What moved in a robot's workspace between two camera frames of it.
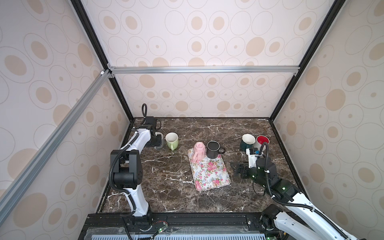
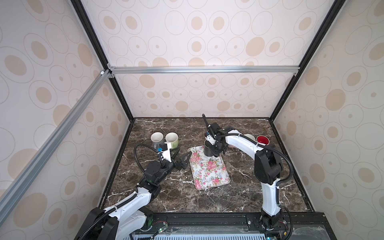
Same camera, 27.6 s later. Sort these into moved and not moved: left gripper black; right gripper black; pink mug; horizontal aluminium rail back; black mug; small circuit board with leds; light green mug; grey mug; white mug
Moved: right gripper black; left gripper black; pink mug
Not moved: white mug; small circuit board with leds; black mug; horizontal aluminium rail back; light green mug; grey mug
